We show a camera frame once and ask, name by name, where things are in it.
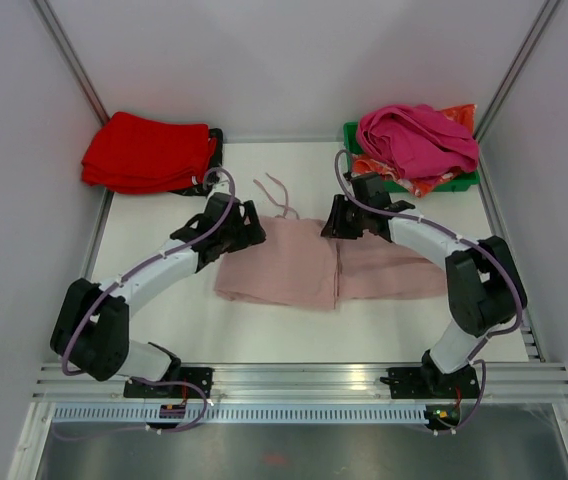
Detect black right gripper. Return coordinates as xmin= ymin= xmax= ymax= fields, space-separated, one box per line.
xmin=322 ymin=193 xmax=369 ymax=239

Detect light pink trousers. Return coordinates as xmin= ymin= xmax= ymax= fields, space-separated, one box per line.
xmin=214 ymin=190 xmax=447 ymax=311

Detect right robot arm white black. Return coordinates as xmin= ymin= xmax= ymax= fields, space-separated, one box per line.
xmin=322 ymin=173 xmax=528 ymax=397

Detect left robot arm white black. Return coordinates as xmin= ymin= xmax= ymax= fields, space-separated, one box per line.
xmin=50 ymin=193 xmax=266 ymax=397

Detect orange floral trousers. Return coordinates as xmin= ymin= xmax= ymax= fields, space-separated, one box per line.
xmin=353 ymin=104 xmax=476 ymax=198

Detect magenta crumpled trousers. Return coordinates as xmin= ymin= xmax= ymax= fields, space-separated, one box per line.
xmin=356 ymin=104 xmax=479 ymax=180

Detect folded red trousers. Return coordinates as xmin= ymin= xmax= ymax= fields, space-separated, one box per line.
xmin=81 ymin=112 xmax=222 ymax=195

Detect green plastic bin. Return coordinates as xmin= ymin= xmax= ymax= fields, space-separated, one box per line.
xmin=342 ymin=121 xmax=480 ymax=193

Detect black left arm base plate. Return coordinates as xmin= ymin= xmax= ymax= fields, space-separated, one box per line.
xmin=123 ymin=366 xmax=214 ymax=400

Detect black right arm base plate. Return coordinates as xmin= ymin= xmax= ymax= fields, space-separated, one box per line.
xmin=379 ymin=366 xmax=480 ymax=400

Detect aluminium mounting rail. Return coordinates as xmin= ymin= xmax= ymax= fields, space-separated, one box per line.
xmin=29 ymin=362 xmax=568 ymax=404

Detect slotted grey cable duct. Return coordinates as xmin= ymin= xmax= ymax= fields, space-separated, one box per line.
xmin=53 ymin=403 xmax=428 ymax=425

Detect right aluminium frame post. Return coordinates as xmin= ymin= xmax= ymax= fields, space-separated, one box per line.
xmin=473 ymin=0 xmax=565 ymax=141

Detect aluminium frame post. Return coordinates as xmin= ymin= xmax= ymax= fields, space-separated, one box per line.
xmin=473 ymin=0 xmax=565 ymax=141
xmin=31 ymin=0 xmax=110 ymax=126

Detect left aluminium frame post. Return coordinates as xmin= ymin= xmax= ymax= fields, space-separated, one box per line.
xmin=31 ymin=0 xmax=110 ymax=126

